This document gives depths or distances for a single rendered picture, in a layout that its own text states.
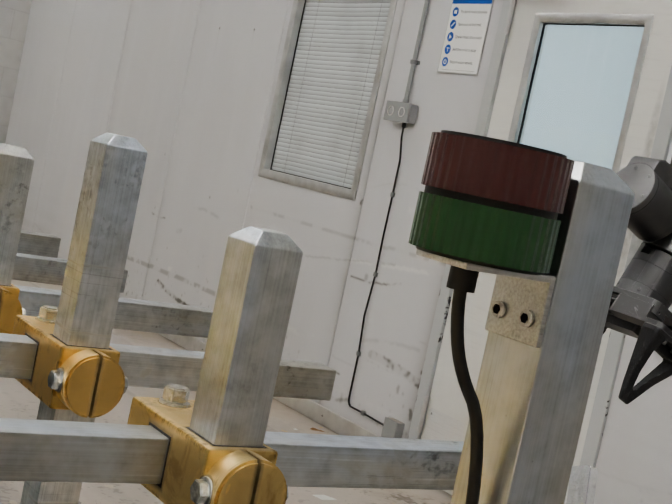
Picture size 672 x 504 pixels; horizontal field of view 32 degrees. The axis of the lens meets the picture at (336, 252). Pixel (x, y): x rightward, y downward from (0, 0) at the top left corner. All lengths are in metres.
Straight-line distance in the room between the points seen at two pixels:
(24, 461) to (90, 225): 0.26
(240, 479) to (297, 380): 0.40
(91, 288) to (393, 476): 0.28
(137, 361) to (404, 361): 3.86
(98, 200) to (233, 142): 5.38
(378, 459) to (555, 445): 0.34
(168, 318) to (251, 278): 0.60
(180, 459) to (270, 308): 0.11
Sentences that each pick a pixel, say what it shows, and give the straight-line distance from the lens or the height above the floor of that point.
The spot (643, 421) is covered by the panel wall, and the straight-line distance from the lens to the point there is 3.94.
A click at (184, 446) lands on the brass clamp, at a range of 0.74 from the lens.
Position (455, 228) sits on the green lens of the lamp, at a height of 1.14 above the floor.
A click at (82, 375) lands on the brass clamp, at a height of 0.95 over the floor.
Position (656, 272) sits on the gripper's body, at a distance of 1.22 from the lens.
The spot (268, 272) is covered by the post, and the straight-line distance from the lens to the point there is 0.71.
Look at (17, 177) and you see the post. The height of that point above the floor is 1.08.
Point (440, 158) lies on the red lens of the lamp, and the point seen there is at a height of 1.16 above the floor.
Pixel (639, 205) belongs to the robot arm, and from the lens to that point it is 1.18.
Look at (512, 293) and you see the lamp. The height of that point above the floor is 1.11.
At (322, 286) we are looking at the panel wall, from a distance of 5.38.
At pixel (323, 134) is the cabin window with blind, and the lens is 5.64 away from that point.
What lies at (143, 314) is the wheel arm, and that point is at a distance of 1.29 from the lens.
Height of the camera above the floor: 1.15
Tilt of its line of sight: 4 degrees down
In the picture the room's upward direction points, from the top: 12 degrees clockwise
